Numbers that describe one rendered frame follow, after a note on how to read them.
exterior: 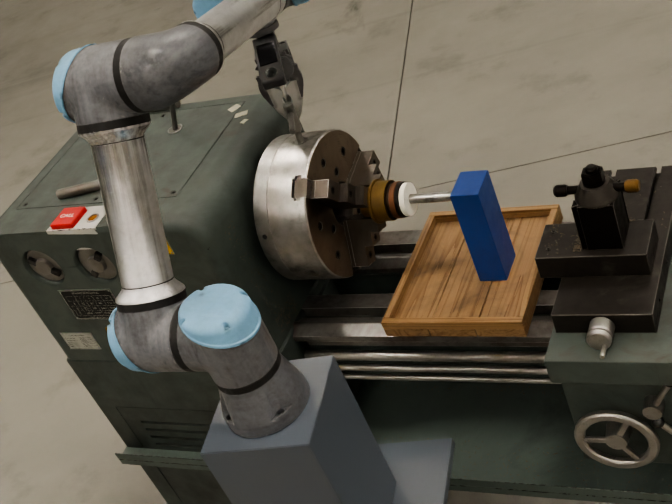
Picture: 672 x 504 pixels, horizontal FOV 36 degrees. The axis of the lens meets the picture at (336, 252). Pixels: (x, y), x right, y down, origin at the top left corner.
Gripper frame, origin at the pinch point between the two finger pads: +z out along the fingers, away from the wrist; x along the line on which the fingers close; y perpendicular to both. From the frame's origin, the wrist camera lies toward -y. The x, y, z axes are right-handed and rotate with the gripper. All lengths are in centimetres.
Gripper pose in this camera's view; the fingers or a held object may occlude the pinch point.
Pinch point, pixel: (293, 117)
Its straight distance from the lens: 214.1
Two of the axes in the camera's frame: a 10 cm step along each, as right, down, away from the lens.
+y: -0.8, -4.9, 8.7
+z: 3.1, 8.1, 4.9
